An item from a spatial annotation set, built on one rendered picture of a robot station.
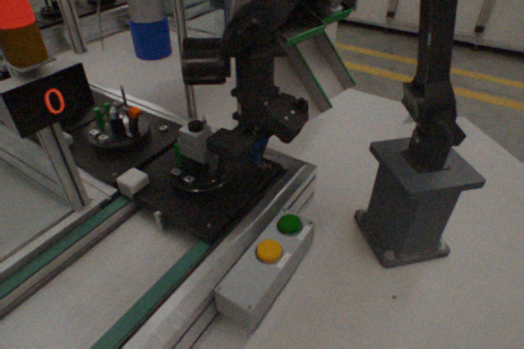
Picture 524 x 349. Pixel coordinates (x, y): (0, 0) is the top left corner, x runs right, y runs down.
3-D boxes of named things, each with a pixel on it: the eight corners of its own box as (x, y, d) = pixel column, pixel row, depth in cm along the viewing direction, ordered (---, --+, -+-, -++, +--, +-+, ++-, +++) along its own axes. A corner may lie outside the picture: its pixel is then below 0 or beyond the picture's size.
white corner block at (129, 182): (152, 189, 75) (148, 174, 72) (135, 202, 72) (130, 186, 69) (137, 181, 77) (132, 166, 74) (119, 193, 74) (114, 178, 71)
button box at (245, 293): (312, 242, 70) (315, 221, 66) (251, 333, 56) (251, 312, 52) (282, 227, 73) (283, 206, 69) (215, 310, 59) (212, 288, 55)
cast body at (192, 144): (219, 152, 72) (216, 123, 68) (204, 165, 69) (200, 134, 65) (186, 139, 75) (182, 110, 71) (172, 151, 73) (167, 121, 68)
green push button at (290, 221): (304, 226, 66) (305, 219, 65) (294, 240, 64) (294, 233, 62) (285, 217, 68) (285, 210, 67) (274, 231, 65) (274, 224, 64)
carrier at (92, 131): (193, 135, 90) (187, 90, 83) (115, 190, 74) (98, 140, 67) (127, 109, 101) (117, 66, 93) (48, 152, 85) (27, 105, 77)
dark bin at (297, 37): (322, 34, 80) (338, 5, 74) (283, 50, 72) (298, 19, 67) (240, -39, 87) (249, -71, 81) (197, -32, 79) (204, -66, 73)
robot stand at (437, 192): (450, 255, 72) (487, 181, 60) (383, 269, 70) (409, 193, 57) (412, 205, 83) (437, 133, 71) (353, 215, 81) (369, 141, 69)
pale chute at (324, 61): (344, 91, 101) (356, 83, 98) (316, 108, 94) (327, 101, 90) (293, 4, 100) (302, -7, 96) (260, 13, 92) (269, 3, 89)
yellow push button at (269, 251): (284, 253, 62) (285, 245, 60) (272, 269, 59) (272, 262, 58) (265, 242, 63) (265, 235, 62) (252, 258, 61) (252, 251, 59)
